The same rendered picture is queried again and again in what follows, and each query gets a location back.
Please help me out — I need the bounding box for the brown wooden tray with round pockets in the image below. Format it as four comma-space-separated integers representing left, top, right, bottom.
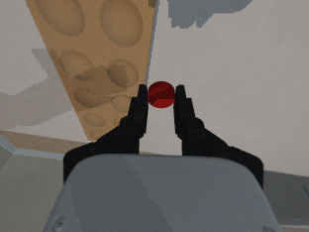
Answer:
25, 0, 156, 141

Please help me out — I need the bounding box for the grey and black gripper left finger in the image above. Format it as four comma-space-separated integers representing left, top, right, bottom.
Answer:
63, 84, 149, 184

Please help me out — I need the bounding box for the red disc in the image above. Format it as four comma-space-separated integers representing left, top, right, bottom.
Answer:
148, 81, 175, 108

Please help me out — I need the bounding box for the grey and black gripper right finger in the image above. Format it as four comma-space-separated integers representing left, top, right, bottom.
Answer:
173, 84, 263, 190

